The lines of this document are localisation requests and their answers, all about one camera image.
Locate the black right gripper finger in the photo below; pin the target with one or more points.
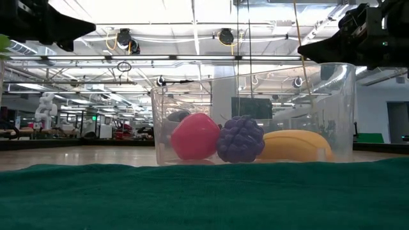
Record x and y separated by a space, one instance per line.
342 48

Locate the clear plastic container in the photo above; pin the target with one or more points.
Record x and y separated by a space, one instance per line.
342 105

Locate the yellow toy banana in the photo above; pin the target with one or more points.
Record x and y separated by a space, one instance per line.
297 147

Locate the purple toy grapes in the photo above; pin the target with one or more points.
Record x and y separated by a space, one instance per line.
240 139

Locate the red toy fruit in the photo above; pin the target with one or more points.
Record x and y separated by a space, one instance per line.
195 137

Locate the small round ceiling reel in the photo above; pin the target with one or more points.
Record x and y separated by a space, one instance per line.
254 80
160 80
297 81

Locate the white humanoid robot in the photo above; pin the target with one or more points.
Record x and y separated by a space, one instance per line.
46 110

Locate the green panel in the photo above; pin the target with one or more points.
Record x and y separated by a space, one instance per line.
370 138

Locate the dark green cloth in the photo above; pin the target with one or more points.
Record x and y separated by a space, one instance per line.
204 198

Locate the black wall monitor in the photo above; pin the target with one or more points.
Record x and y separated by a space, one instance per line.
252 108

